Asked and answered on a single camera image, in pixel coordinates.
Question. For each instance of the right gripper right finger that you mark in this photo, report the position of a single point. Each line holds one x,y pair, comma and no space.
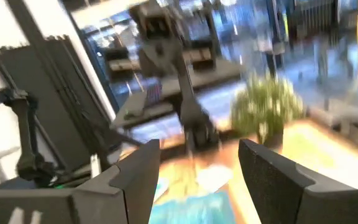
284,193

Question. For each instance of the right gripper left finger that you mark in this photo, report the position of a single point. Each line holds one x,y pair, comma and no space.
135,193

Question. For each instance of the translucent blue plastic bin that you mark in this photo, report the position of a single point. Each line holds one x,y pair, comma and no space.
194,208

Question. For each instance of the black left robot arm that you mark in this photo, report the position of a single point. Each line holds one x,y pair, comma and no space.
191,112

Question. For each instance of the green potted artificial plant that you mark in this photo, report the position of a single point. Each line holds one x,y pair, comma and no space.
266,105

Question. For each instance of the black articulated stand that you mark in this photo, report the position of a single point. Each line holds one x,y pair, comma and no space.
25,130

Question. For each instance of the grey desk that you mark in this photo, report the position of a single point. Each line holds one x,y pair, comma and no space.
213,74

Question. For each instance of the white stool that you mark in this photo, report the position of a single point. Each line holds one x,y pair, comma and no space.
2,155

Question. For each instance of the dark grey wall panel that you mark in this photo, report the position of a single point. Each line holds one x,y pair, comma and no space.
51,102

